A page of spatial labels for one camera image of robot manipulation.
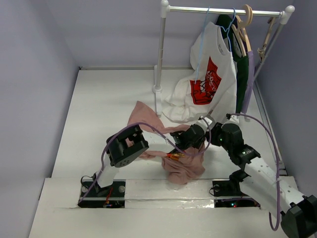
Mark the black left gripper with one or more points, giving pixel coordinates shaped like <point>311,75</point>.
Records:
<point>196,145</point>

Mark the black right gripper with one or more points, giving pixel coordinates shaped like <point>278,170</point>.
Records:
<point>230,137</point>

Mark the pink t shirt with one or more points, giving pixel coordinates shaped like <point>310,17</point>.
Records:
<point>181,169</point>

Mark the light blue wire hanger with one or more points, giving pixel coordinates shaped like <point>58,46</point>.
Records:
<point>201,45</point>

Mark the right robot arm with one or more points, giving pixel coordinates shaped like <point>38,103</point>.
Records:
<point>295,212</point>

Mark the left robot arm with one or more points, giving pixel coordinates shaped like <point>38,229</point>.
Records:
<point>129,144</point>

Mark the white Coca-Cola t shirt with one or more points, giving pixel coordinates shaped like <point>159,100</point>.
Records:
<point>214,94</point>

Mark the lilac t shirt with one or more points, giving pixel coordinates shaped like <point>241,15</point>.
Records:
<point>251,68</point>

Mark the wooden clip hanger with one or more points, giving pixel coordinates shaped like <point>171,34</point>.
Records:
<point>261,51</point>

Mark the dark green t shirt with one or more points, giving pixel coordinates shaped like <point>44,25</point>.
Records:
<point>241,62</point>

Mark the white clothes rack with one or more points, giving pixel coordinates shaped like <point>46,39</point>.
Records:
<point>165,8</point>

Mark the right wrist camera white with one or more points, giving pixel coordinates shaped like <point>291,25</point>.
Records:
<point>232,119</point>

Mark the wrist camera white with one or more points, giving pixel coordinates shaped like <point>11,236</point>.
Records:
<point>205,123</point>
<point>232,119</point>

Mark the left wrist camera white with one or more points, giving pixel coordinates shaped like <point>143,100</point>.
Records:
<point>205,123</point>

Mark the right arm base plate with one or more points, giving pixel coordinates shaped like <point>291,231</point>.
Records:
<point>227,192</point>

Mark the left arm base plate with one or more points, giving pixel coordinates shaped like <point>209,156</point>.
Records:
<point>112,196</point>

